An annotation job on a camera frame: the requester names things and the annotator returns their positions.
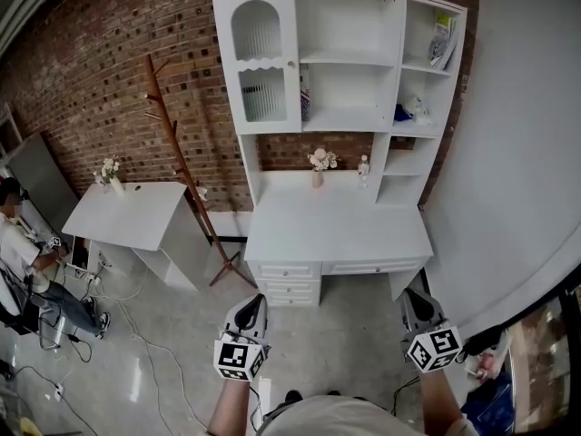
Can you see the person's right forearm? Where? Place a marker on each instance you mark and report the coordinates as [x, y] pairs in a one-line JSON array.
[[438, 398]]

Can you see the person's beige shirt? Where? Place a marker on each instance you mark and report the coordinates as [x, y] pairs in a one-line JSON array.
[[345, 418]]

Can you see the white vase with flowers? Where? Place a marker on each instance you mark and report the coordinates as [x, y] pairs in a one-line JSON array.
[[117, 184]]

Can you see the white plush toy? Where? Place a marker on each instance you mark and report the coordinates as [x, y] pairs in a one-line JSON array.
[[414, 105]]

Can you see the pink vase with pale flowers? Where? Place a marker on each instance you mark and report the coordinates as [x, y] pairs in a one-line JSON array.
[[318, 177]]

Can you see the crumpled white bag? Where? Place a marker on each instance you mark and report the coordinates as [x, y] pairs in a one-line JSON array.
[[424, 118]]

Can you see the black power adapter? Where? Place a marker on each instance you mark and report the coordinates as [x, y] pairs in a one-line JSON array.
[[73, 337]]

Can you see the white ribbed glass cabinet door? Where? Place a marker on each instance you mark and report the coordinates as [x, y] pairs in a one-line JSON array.
[[292, 102]]

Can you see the blue cloth item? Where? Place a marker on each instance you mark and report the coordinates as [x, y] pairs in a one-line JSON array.
[[401, 114]]

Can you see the grey flat panel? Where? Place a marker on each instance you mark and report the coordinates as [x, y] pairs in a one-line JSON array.
[[41, 180]]

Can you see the striped flag cover book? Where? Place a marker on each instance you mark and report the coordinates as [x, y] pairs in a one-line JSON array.
[[305, 102]]

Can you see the small white table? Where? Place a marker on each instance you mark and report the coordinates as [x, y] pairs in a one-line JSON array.
[[127, 216]]

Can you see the black framed glass door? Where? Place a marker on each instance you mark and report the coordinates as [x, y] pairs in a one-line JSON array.
[[565, 357]]

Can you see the brown wooden coat rack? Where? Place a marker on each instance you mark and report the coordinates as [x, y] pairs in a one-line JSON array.
[[227, 267]]

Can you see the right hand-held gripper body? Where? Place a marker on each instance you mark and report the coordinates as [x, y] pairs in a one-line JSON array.
[[431, 348]]

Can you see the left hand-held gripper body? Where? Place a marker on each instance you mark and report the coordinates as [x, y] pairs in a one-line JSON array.
[[236, 357]]

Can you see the blue bag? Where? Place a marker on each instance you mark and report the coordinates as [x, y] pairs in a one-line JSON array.
[[492, 407]]

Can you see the black bag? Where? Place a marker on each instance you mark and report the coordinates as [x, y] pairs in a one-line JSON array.
[[481, 341]]

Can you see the yellow round object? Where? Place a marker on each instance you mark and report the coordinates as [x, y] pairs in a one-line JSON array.
[[32, 427]]

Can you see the white power strip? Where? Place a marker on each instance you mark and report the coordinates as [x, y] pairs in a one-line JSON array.
[[94, 280], [58, 391]]

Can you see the black office chair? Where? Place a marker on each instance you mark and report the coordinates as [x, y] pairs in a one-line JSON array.
[[11, 316]]

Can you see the person's left forearm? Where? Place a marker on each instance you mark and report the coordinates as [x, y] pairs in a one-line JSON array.
[[231, 407]]

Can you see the white table top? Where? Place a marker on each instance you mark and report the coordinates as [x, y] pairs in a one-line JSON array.
[[336, 230]]

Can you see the person's black left shoe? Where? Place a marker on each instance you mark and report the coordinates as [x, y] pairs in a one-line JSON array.
[[293, 397]]

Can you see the white wooden cabinet with shelves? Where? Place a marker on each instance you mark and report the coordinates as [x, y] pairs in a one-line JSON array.
[[347, 58]]

